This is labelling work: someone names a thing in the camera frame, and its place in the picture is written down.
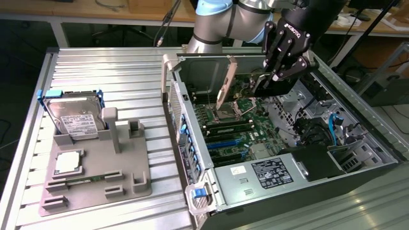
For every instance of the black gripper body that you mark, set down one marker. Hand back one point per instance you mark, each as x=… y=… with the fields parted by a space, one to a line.
x=316 y=19

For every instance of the graphics card with black fan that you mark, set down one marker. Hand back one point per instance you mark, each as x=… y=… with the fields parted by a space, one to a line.
x=227 y=86

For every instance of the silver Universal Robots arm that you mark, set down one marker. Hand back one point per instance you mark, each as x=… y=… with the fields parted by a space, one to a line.
x=218 y=24

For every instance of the white and black desk object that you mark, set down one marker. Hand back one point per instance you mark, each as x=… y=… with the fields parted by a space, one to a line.
x=348 y=21

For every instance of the black tripod pole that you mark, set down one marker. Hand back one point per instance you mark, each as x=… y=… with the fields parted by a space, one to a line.
x=354 y=43

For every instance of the black monitor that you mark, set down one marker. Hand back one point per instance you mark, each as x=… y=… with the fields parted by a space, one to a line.
x=367 y=3

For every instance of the silver disk bay cage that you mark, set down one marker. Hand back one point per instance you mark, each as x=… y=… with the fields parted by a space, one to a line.
x=288 y=115

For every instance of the metal socket cover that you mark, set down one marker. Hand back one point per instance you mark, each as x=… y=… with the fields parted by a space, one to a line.
x=238 y=105

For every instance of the green motherboard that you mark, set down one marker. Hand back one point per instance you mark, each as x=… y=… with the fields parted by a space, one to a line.
x=259 y=124

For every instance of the thin locking lever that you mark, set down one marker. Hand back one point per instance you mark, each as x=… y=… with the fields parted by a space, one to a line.
x=210 y=99

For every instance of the CPU socket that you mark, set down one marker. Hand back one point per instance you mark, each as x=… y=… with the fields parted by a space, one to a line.
x=228 y=115

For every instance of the black installed RAM stick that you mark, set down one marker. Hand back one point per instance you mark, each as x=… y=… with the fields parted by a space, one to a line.
x=228 y=129

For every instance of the silver chipset heatsink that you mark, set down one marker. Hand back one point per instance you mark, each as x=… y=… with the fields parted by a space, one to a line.
x=262 y=151

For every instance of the blue expansion slot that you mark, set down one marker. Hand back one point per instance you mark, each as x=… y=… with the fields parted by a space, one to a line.
x=224 y=143

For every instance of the black plastic shroud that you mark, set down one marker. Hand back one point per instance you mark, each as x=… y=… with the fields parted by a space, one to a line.
x=314 y=165

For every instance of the blue slot retainer clip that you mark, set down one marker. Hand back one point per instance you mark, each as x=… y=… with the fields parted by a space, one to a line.
x=196 y=161
x=183 y=127
x=194 y=151
x=190 y=141
x=200 y=170

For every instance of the gray disk bay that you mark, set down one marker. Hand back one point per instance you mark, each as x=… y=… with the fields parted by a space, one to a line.
x=351 y=163

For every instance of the black office chair base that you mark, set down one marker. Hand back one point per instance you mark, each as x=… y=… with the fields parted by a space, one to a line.
x=128 y=31

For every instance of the black expansion slot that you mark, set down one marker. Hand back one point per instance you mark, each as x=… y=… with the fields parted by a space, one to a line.
x=227 y=158

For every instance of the silver power supply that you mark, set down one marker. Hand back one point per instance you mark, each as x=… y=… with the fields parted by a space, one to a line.
x=236 y=191

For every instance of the open black PC case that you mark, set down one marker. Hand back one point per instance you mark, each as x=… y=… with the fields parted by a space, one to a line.
x=319 y=203

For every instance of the blue case latch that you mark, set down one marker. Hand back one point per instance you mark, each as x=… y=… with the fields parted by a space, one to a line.
x=198 y=193

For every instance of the hard disk in blue carrier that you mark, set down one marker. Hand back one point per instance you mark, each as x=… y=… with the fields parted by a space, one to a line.
x=81 y=124

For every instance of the silver CPU chip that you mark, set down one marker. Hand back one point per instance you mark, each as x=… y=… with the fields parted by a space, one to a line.
x=67 y=163

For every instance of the green RAM stick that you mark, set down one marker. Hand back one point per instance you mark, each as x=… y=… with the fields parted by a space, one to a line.
x=86 y=179

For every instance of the gray parts rack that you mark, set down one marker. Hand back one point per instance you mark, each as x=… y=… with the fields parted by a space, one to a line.
x=96 y=203

